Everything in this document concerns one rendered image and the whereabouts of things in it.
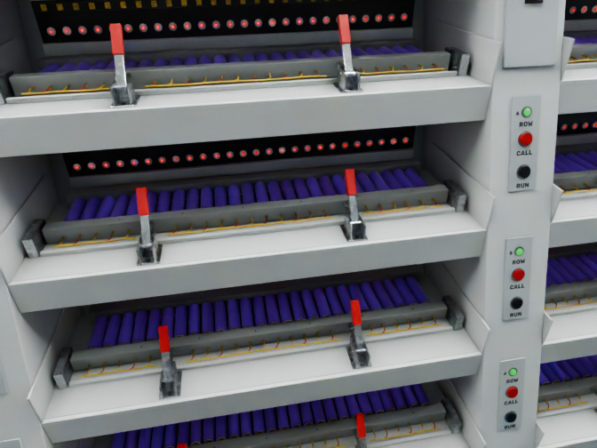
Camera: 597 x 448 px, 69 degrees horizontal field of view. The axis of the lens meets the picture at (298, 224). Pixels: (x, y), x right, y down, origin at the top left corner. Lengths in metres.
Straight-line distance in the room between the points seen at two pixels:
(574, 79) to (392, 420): 0.57
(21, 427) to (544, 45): 0.81
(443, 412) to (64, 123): 0.70
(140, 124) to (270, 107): 0.15
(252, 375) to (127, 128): 0.36
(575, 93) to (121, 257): 0.63
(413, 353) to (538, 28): 0.46
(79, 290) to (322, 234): 0.31
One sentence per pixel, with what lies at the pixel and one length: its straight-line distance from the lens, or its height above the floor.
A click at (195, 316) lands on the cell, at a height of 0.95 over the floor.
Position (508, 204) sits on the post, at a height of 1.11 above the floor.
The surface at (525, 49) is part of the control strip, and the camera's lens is 0.64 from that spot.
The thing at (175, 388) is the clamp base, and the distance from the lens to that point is 0.63.
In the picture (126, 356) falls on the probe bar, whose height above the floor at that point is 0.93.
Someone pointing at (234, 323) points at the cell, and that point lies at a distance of 0.69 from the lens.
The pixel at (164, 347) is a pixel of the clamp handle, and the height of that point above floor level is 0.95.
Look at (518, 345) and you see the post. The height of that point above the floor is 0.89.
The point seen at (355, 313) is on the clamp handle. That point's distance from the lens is 0.64.
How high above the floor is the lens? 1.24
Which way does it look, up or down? 14 degrees down
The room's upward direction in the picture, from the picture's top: 4 degrees counter-clockwise
